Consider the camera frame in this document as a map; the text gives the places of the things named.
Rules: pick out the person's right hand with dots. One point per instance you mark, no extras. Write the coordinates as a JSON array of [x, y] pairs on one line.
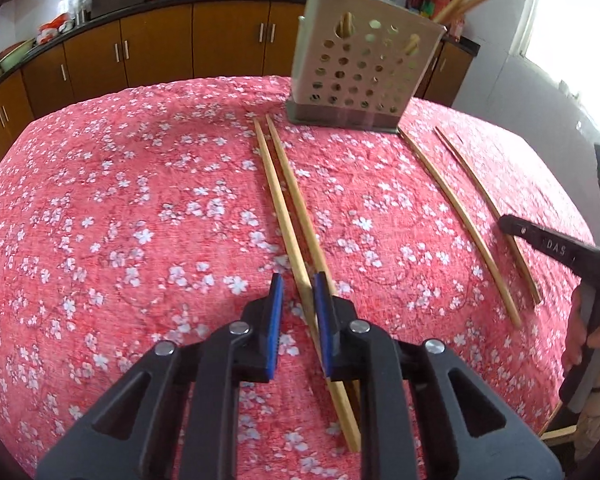
[[574, 330]]

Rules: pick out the red floral tablecloth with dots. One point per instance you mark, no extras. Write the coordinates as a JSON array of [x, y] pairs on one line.
[[130, 210]]

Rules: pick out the red and white plastic bag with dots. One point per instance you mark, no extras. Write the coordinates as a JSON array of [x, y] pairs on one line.
[[55, 27]]

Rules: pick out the wooden base cabinets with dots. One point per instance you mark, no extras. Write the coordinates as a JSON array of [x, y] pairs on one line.
[[155, 45]]

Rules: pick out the clear plastic container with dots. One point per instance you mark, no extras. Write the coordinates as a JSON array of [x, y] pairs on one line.
[[81, 7]]

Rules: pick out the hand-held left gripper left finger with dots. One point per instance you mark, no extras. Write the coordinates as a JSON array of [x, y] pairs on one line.
[[276, 325]]

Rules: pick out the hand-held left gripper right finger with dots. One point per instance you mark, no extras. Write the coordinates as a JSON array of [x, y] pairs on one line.
[[322, 325]]

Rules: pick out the green basin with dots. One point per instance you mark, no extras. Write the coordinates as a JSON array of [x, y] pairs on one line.
[[15, 55]]

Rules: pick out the window with white frame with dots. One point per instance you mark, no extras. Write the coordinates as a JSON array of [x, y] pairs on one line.
[[580, 10]]

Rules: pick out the beige perforated chopstick holder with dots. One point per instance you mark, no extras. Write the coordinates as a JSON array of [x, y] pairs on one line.
[[330, 10]]

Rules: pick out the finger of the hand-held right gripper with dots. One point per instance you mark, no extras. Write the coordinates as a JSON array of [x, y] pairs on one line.
[[515, 225]]

